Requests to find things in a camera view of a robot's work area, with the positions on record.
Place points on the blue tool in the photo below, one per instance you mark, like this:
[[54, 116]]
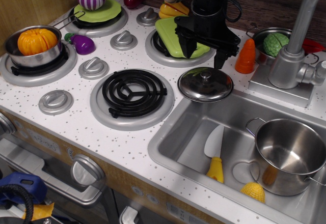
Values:
[[30, 184]]

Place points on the black front stove coil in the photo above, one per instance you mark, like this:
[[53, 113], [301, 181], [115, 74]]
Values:
[[133, 93]]

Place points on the silver oven dial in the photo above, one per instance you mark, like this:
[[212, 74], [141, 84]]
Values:
[[85, 171]]

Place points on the silver stove knob middle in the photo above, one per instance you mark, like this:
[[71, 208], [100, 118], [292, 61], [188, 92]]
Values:
[[94, 68]]

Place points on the silver stove knob front left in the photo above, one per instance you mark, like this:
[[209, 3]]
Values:
[[55, 102]]

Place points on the green toy plate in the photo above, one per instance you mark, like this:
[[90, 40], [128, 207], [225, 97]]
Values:
[[109, 10]]

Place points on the silver toy faucet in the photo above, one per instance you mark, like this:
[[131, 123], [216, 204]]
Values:
[[288, 78]]

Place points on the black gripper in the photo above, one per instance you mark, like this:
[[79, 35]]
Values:
[[211, 32]]

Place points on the green toy cutting board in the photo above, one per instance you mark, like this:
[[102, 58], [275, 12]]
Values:
[[166, 31]]

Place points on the orange toy carrot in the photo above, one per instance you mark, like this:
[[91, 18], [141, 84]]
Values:
[[246, 60]]

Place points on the silver stove knob upper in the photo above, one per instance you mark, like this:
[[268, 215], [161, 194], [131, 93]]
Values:
[[123, 41]]

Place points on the yellow handled toy knife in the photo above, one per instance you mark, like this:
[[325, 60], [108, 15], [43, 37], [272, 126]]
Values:
[[212, 150]]

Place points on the purple toy eggplant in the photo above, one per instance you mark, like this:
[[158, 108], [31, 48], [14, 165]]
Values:
[[83, 44]]

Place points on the silver stove knob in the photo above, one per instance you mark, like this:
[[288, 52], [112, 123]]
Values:
[[147, 18], [55, 102], [94, 68], [123, 41]]

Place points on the red toy chili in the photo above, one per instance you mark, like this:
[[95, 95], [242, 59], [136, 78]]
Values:
[[311, 46]]

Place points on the small steel pot right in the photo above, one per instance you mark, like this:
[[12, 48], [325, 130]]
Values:
[[258, 35]]

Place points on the stainless steel pot lid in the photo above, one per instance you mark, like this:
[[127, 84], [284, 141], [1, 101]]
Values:
[[205, 84]]

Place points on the small steel saucepan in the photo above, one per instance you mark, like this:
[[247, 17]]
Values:
[[33, 60]]

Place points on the large steel pot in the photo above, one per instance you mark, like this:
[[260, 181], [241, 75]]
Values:
[[286, 156]]

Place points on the yellow toy banana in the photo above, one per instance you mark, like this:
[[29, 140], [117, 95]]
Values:
[[168, 10]]

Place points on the silver stove knob back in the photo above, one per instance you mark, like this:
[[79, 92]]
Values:
[[147, 18]]

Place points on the green toy cabbage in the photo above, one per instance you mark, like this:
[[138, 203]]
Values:
[[273, 43]]

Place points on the silver sink basin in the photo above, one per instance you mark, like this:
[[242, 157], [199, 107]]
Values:
[[179, 146]]

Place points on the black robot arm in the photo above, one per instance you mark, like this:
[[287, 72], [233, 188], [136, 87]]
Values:
[[214, 8]]

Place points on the yellow toy corn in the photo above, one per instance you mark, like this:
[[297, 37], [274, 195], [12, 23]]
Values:
[[254, 190]]

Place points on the yellow cloth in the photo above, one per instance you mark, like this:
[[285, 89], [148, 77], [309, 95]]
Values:
[[41, 211]]

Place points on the orange toy pumpkin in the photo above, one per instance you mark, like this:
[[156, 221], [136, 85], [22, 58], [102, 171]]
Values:
[[35, 41]]

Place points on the silver oven door handle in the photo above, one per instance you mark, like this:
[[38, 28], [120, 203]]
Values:
[[24, 161]]

